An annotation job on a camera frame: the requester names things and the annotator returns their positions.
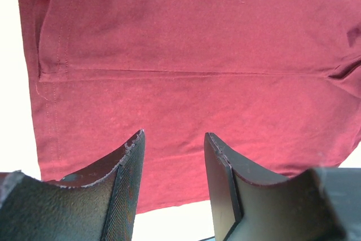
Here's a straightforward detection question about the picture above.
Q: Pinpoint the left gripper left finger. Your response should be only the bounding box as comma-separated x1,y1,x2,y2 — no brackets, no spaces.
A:
1,130,145,240

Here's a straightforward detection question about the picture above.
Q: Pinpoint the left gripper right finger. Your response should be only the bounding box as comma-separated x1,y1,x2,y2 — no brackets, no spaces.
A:
204,133,347,240

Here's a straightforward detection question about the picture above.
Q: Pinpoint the dark maroon t shirt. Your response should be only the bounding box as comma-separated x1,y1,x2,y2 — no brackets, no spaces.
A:
19,0,360,213

